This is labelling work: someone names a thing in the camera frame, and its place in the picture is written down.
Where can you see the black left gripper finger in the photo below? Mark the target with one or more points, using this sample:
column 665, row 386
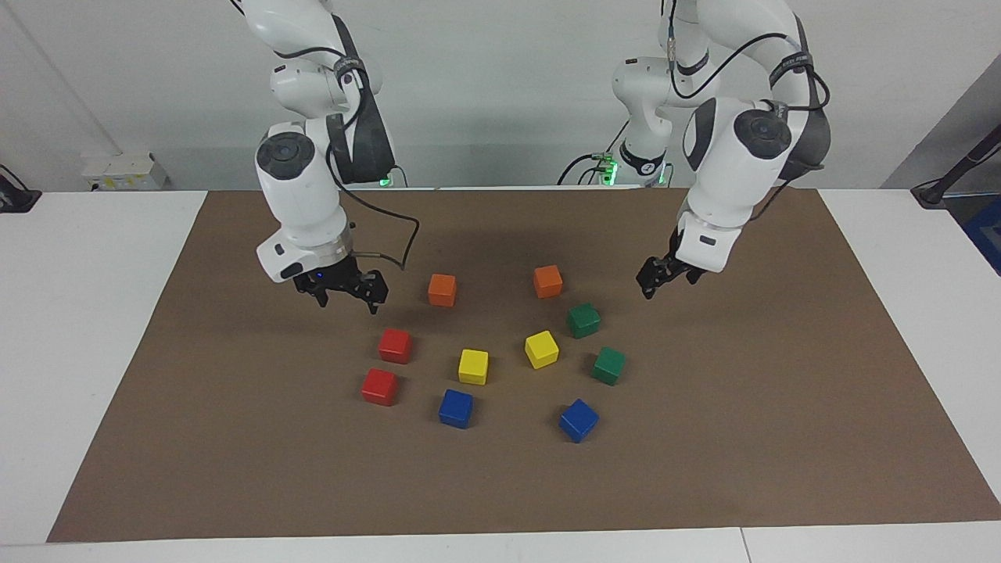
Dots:
column 651, row 279
column 694, row 277

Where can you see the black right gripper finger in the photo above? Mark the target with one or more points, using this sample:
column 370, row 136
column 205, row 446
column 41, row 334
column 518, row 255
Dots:
column 321, row 298
column 377, row 293

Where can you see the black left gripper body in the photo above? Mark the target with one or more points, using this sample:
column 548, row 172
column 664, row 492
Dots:
column 672, row 262

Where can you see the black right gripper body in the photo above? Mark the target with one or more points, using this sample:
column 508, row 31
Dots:
column 336, row 277

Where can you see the red wooden block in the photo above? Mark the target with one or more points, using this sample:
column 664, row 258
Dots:
column 395, row 346
column 379, row 387

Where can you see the green wooden block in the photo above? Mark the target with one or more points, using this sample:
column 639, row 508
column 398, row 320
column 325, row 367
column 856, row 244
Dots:
column 608, row 367
column 583, row 320

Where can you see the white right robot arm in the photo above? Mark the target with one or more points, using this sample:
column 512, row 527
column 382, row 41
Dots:
column 301, row 195

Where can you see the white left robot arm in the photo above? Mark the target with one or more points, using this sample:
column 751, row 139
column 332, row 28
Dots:
column 727, row 180

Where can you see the orange wooden block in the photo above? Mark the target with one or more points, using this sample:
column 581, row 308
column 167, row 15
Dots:
column 442, row 291
column 548, row 282

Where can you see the yellow wooden block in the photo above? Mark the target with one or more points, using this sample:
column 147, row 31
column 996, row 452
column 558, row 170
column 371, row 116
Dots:
column 473, row 367
column 542, row 350

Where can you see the blue wooden block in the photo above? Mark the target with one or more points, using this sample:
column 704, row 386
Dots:
column 579, row 421
column 456, row 409

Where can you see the brown table mat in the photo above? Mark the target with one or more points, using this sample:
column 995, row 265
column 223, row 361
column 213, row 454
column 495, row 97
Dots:
column 235, row 438

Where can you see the white power strip box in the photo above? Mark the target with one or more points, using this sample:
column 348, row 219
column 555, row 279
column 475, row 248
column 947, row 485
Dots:
column 125, row 172

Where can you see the black stand with pole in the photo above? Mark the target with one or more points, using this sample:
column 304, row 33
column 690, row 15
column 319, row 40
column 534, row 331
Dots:
column 934, row 191

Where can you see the blue crate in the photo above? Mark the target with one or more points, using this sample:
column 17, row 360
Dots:
column 987, row 234

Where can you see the black desk clamp base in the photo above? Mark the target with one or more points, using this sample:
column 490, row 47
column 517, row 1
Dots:
column 16, row 199

